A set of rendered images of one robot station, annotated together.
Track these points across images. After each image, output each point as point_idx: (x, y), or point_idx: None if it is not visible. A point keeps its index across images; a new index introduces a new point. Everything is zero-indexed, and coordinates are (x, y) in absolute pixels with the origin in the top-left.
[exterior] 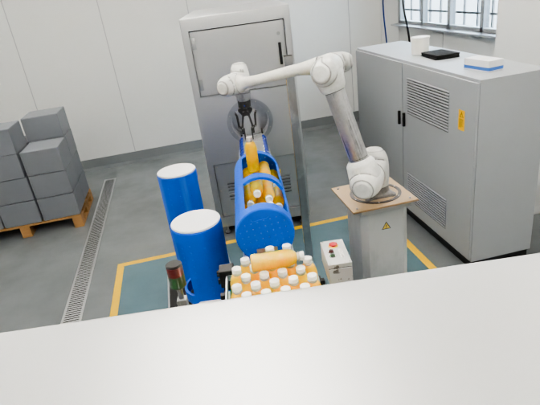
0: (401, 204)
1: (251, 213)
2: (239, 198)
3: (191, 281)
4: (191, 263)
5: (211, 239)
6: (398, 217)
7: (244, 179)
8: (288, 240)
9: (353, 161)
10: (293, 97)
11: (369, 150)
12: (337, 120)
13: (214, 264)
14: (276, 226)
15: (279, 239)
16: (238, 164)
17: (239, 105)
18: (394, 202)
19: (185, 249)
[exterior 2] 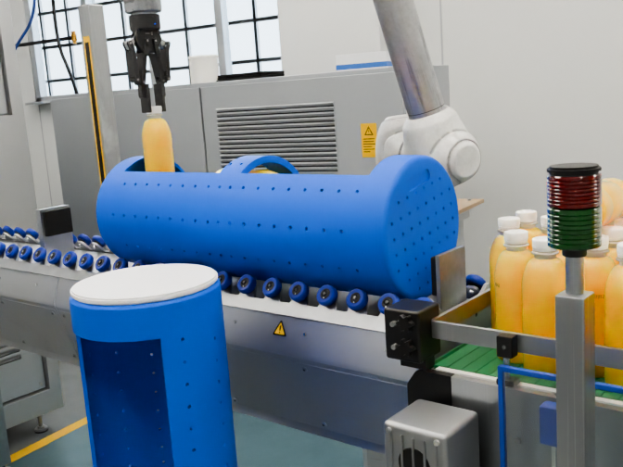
0: (466, 210)
1: (408, 167)
2: (288, 183)
3: (174, 464)
4: (183, 396)
5: (222, 311)
6: (460, 240)
7: (232, 168)
8: (451, 242)
9: (432, 110)
10: (108, 94)
11: (403, 115)
12: (403, 28)
13: (227, 392)
14: (438, 203)
15: (441, 238)
16: (122, 180)
17: (143, 22)
18: (462, 205)
19: (167, 353)
